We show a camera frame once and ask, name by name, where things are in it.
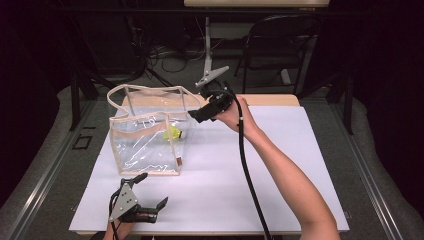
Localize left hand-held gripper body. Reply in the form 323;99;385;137
108;179;158;224

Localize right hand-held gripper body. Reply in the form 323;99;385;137
194;65;236;114

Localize clear bag with beige trim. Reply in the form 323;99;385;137
106;83;203;177

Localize yellow shuttlecock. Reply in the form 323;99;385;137
162;125;184;142

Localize person's right hand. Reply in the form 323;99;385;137
214;96;262;139

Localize person's left hand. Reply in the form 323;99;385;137
102;219;135;240

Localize white table mat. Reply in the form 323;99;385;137
68;105;350;233

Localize light wooden table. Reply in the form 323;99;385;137
68;93;350;237

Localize white desk with metal legs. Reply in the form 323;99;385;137
183;0;330;85

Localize black folding chair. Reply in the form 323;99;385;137
233;14;322;96

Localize black metal stand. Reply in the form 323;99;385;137
68;16;101;132
296;66;355;136

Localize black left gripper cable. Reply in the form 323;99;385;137
108;189;122;240

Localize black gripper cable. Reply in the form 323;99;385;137
209;88;274;240
108;189;122;240

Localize bundle of floor cables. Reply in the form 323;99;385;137
143;16;228;75

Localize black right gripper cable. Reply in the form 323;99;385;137
209;88;274;240

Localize aluminium floor rail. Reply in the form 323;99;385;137
4;99;98;240
329;99;405;240

